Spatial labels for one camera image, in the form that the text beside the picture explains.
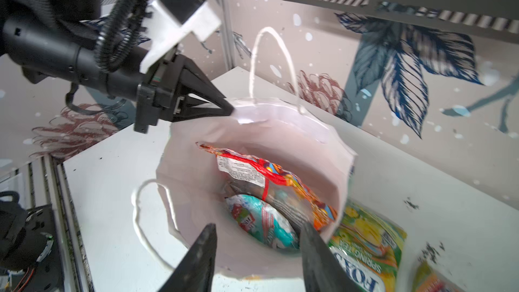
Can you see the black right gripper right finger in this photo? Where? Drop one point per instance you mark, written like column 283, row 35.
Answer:
column 321, row 270

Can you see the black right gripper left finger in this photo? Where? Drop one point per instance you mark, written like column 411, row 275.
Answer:
column 196, row 270

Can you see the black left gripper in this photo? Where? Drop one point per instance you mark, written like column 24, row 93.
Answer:
column 163, row 95

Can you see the yellow green candy bag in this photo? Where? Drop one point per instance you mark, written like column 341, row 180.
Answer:
column 368, row 247

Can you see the teal white snack packet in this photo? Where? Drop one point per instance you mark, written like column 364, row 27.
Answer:
column 263, row 222

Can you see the red cookie snack packet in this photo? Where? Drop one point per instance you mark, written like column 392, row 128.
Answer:
column 283, row 190

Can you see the colourful paper gift bag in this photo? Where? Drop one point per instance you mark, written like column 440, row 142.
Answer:
column 193, row 189

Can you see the orange snack packet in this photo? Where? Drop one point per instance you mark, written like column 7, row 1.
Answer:
column 429, row 280

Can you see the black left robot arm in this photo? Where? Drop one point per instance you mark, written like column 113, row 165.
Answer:
column 132, row 57

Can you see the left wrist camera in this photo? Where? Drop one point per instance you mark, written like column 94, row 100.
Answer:
column 168, row 22

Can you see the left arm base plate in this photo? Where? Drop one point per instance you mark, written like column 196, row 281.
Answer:
column 30, row 256

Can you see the aluminium mounting rail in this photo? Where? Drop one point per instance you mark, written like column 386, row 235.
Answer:
column 44, row 181

